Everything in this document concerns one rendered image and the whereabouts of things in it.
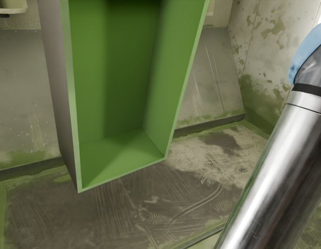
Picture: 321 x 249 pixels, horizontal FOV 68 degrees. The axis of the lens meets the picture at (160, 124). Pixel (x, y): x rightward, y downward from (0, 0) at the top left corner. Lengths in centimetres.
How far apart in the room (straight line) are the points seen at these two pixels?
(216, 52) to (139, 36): 181
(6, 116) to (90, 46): 117
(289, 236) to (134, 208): 150
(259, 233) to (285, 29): 249
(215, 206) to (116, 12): 149
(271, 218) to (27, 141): 201
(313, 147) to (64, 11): 73
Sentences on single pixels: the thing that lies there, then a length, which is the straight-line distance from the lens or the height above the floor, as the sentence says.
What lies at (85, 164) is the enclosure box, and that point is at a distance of 155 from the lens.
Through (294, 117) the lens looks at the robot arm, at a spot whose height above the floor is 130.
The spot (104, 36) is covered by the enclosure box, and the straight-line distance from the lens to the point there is 131.
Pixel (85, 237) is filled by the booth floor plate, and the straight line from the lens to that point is 176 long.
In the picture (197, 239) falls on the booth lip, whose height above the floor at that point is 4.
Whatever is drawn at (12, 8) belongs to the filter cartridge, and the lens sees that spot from 206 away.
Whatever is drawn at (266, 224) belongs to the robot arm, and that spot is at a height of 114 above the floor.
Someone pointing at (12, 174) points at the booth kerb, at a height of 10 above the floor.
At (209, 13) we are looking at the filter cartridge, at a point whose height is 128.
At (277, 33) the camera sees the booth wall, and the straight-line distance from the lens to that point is 285.
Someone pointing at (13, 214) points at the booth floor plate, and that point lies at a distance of 203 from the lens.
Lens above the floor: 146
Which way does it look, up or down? 30 degrees down
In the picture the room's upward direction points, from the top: 4 degrees clockwise
